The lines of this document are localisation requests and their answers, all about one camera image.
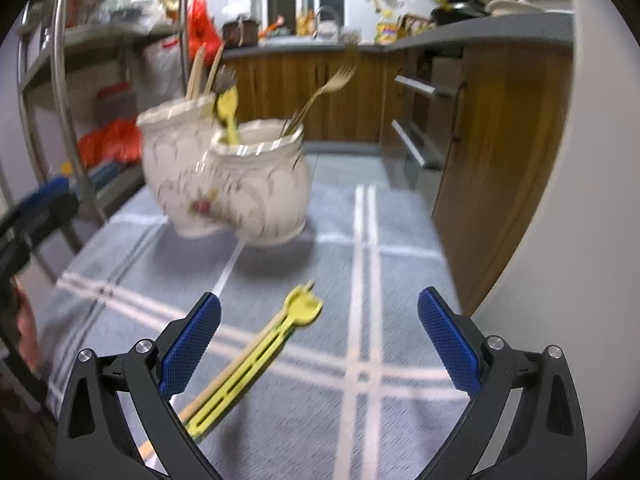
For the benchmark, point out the yellow plastic spoon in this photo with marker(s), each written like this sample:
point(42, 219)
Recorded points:
point(227, 104)

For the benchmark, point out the yellow plastic fork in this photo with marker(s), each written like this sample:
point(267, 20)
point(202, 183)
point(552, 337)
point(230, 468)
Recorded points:
point(300, 308)

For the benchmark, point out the white ceramic double utensil holder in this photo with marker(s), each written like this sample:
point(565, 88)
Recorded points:
point(258, 189)

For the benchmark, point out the grey checked table cloth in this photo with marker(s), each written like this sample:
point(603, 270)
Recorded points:
point(343, 383)

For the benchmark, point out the silver metal spoon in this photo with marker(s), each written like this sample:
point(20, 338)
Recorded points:
point(225, 80)

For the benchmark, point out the red plastic bag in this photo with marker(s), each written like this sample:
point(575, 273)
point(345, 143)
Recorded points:
point(202, 32)

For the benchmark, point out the wooden kitchen cabinets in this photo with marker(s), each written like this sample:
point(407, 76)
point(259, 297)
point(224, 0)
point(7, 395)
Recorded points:
point(477, 126)

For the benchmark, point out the orange bags on lower shelf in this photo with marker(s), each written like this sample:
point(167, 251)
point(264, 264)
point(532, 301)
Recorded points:
point(119, 141)

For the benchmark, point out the built-in steel oven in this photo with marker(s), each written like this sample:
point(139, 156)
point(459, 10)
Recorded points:
point(419, 136)

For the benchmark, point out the white bowl on counter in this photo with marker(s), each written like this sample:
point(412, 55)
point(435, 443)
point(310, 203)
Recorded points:
point(512, 7)

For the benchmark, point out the wooden chopstick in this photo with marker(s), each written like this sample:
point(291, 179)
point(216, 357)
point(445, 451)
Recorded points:
point(221, 395)
point(195, 75)
point(213, 69)

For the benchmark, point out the black frying pan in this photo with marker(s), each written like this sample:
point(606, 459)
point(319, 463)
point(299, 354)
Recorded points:
point(455, 11)

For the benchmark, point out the golden fork in holder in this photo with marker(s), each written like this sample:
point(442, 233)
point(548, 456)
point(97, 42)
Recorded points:
point(335, 83)

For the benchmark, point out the kitchen sink faucet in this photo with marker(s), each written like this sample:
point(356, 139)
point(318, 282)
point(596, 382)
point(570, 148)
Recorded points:
point(327, 24)

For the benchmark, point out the electric rice cooker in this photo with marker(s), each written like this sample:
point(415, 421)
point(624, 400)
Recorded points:
point(241, 32)

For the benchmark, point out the metal storage shelf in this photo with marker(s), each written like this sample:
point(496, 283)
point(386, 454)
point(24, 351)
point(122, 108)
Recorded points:
point(53, 63)

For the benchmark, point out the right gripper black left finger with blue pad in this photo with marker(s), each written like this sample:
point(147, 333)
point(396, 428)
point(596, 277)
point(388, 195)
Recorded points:
point(94, 440)

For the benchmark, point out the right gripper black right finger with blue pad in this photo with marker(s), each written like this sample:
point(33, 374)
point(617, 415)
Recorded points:
point(523, 420)

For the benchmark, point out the yellow oil bottle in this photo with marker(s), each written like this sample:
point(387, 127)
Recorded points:
point(386, 30)

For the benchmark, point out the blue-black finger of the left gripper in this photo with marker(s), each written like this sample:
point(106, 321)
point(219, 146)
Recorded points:
point(26, 225)

